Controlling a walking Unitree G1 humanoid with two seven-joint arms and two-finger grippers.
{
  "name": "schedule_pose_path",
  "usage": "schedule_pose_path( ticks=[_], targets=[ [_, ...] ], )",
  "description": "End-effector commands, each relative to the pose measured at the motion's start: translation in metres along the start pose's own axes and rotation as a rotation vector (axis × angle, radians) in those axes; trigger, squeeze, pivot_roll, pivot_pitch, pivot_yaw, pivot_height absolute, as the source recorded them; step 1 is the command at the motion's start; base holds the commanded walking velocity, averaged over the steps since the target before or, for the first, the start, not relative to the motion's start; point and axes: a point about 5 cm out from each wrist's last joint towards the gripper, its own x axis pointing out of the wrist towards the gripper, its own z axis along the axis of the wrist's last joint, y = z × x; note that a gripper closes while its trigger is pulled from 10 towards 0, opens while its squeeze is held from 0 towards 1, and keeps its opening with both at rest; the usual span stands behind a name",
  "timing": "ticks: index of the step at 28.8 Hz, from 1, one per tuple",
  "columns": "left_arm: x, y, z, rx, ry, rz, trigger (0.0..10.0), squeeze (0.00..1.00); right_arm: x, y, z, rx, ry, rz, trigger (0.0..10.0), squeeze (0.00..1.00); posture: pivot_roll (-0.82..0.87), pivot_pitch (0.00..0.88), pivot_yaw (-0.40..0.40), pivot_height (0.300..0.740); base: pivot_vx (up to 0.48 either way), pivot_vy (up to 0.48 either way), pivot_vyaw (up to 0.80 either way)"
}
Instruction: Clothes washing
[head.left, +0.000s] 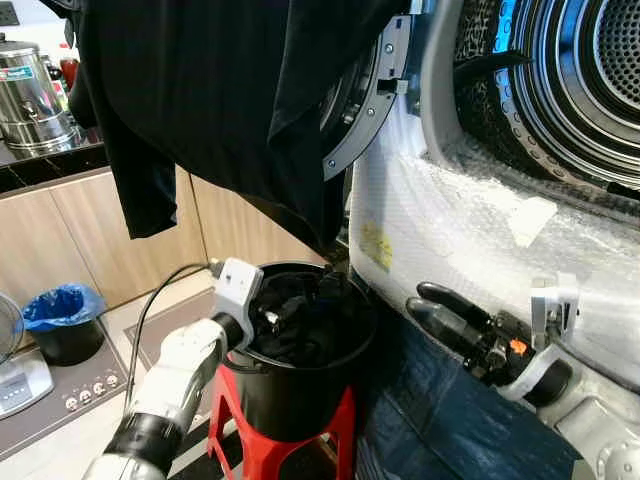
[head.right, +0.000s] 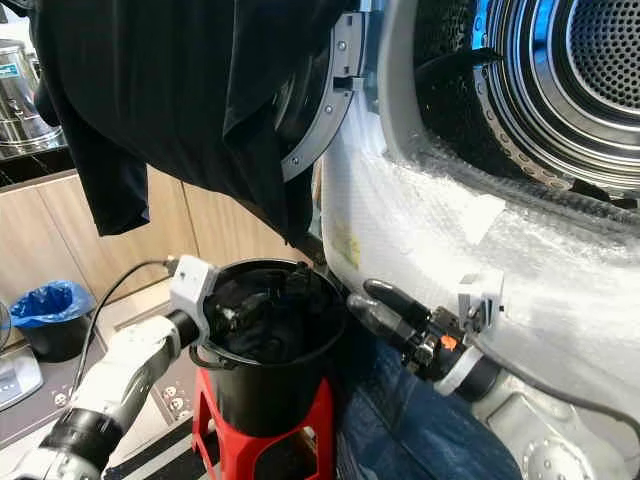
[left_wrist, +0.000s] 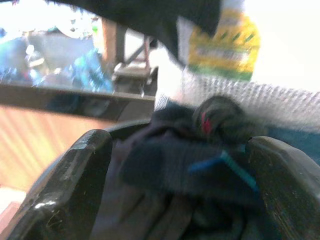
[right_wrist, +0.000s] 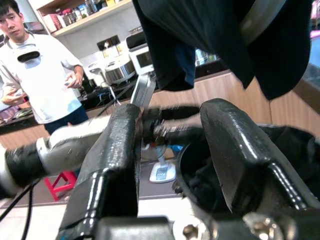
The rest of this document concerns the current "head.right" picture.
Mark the yellow washer label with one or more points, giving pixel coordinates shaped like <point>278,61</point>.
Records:
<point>346,243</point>

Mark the black hanging garment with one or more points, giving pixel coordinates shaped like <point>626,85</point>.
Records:
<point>170,90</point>

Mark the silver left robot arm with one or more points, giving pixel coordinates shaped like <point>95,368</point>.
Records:
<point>115,385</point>

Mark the grey round washer door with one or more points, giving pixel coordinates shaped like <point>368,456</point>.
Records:
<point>328,100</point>

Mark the clear bubble wrap sheet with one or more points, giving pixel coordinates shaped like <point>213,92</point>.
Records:
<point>430,240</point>

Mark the steel water urn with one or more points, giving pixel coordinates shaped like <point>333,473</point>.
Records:
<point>22,100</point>

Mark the blue denim jeans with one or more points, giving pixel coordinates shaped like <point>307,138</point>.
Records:
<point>420,430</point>

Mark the red plastic stool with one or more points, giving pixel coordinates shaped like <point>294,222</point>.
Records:
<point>220,455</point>

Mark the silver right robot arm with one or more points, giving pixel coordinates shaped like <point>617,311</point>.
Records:
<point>530,430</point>

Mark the steel washer drum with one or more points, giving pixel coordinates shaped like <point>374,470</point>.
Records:
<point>530,90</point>

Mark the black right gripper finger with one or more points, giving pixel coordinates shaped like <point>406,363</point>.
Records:
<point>380,322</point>
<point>395,300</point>

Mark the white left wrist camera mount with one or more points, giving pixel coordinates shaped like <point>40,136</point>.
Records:
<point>190,285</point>

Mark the grey power socket strip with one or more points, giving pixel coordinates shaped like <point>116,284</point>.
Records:
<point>178,400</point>

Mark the grey washer door gasket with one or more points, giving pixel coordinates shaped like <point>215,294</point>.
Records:
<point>396,100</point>

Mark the black clothes pile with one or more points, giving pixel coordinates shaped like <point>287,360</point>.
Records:
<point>280,320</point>

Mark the black stone countertop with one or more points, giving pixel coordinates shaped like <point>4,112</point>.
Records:
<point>30,165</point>

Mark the black bin with blue bag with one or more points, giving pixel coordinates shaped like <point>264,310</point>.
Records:
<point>50,320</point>

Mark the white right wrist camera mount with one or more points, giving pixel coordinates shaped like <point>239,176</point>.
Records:
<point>480,298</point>

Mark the white electronic scale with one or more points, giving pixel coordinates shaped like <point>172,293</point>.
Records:
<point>12,380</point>

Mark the black plastic bucket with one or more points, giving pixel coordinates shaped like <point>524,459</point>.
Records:
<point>265,390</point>

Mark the wooden base cabinet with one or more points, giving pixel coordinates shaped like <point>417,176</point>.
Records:
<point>50,235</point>

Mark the white washing machine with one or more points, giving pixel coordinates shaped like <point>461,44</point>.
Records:
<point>580,360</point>

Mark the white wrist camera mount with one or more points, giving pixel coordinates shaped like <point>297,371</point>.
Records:
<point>480,298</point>
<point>190,285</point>

